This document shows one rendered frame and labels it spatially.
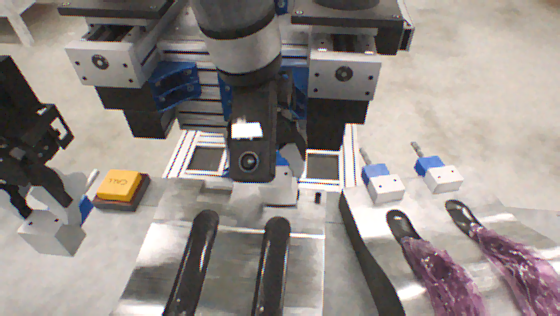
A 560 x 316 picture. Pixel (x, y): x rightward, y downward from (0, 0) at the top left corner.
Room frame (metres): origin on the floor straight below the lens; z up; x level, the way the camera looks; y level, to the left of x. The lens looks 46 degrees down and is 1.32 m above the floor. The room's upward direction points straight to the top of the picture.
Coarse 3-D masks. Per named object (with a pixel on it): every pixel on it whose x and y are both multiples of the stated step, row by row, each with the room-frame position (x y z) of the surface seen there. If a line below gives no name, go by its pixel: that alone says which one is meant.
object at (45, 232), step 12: (84, 192) 0.31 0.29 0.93; (84, 204) 0.28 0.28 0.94; (36, 216) 0.25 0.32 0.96; (48, 216) 0.25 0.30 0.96; (84, 216) 0.27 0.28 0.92; (24, 228) 0.23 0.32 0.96; (36, 228) 0.23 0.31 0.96; (48, 228) 0.23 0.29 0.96; (60, 228) 0.23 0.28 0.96; (72, 228) 0.24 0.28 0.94; (36, 240) 0.22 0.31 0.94; (48, 240) 0.22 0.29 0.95; (60, 240) 0.22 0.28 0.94; (72, 240) 0.23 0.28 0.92; (48, 252) 0.22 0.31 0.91; (60, 252) 0.22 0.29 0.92; (72, 252) 0.22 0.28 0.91
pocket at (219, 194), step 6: (204, 186) 0.36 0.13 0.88; (210, 186) 0.37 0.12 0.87; (216, 186) 0.37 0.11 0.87; (222, 186) 0.37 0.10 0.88; (228, 186) 0.37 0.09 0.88; (204, 192) 0.36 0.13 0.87; (210, 192) 0.36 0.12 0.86; (216, 192) 0.36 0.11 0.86; (222, 192) 0.36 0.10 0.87; (228, 192) 0.36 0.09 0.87; (198, 198) 0.33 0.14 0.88; (204, 198) 0.35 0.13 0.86; (210, 198) 0.35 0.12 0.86; (216, 198) 0.35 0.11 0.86; (222, 198) 0.35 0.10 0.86; (228, 198) 0.35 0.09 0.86
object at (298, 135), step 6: (294, 126) 0.31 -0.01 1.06; (300, 126) 0.32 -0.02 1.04; (294, 132) 0.31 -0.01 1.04; (300, 132) 0.31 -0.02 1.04; (294, 138) 0.31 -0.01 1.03; (300, 138) 0.31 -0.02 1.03; (306, 138) 0.32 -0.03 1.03; (300, 144) 0.31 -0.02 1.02; (306, 144) 0.31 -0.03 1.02; (300, 150) 0.32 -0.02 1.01; (306, 150) 0.31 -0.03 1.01
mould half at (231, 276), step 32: (192, 192) 0.34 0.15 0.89; (256, 192) 0.34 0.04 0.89; (320, 192) 0.34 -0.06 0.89; (160, 224) 0.28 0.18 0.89; (224, 224) 0.28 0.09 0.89; (256, 224) 0.28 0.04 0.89; (320, 224) 0.28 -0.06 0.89; (160, 256) 0.23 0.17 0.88; (224, 256) 0.23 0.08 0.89; (256, 256) 0.23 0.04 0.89; (320, 256) 0.23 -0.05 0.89; (128, 288) 0.19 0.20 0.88; (160, 288) 0.19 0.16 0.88; (224, 288) 0.19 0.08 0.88; (288, 288) 0.19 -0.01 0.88; (320, 288) 0.19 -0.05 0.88
